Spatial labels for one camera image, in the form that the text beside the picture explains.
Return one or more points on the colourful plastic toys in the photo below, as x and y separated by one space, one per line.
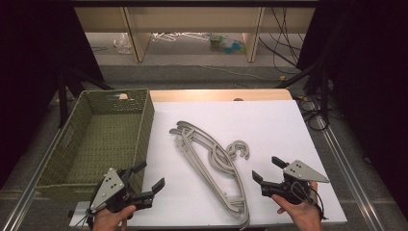
229 45

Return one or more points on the person's right hand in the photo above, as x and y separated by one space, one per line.
304 216

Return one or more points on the metal floor rail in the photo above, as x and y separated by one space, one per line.
349 173
22 205

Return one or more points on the clear plastic bag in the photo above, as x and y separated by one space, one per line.
122 43

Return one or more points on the green woven basket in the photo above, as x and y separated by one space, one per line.
106 138

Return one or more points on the wooden table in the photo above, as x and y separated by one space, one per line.
208 95

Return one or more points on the white board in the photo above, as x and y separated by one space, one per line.
272 128

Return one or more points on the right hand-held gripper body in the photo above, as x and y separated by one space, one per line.
303 173

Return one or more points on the person's left hand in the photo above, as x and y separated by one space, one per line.
109 221

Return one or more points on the black metal stand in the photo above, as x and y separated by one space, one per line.
322 86
63 99

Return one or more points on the light wooden shelf unit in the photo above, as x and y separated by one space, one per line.
192 19

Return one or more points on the grey plastic clothes hanger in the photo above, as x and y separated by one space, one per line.
196 160
224 195
205 140

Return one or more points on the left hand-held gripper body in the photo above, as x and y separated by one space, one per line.
110 189

